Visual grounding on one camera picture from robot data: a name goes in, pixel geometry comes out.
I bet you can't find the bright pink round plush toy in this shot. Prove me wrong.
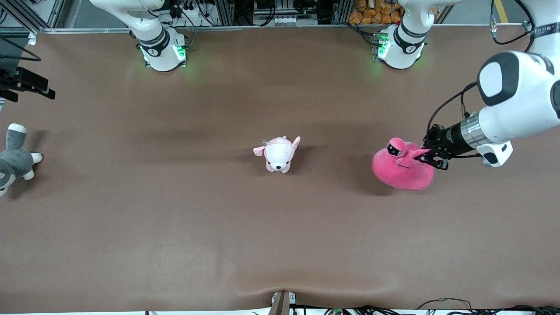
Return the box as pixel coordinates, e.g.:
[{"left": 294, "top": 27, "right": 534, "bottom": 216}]
[{"left": 371, "top": 137, "right": 436, "bottom": 192}]

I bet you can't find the aluminium profile rack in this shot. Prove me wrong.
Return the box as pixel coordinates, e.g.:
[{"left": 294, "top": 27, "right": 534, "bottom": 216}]
[{"left": 0, "top": 0, "right": 84, "bottom": 33}]

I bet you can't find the grey white plush husky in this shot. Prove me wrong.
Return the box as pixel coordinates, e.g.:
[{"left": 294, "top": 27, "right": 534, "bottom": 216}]
[{"left": 0, "top": 123, "right": 43, "bottom": 197}]

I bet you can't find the orange snack packets pile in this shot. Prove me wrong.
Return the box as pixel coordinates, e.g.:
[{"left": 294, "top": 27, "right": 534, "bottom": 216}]
[{"left": 348, "top": 0, "right": 405, "bottom": 25}]

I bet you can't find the pale pink white plush puppy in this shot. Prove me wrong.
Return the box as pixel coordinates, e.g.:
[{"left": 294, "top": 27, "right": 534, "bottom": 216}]
[{"left": 253, "top": 136, "right": 301, "bottom": 174}]

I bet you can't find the white power strip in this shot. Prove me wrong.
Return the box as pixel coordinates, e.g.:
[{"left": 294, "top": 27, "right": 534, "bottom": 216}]
[{"left": 252, "top": 15, "right": 300, "bottom": 27}]

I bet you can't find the thin black hanging cable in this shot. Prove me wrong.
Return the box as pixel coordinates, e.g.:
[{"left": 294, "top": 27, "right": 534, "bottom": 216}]
[{"left": 0, "top": 37, "right": 42, "bottom": 62}]

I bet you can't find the black left arm gripper cable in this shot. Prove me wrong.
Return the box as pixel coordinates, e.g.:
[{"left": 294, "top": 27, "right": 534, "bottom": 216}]
[{"left": 427, "top": 81, "right": 478, "bottom": 140}]

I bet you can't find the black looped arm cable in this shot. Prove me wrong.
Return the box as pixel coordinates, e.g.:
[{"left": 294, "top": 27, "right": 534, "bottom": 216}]
[{"left": 490, "top": 0, "right": 537, "bottom": 46}]

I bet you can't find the aluminium table edge rail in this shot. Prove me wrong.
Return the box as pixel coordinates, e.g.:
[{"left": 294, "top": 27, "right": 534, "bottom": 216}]
[{"left": 37, "top": 23, "right": 525, "bottom": 35}]

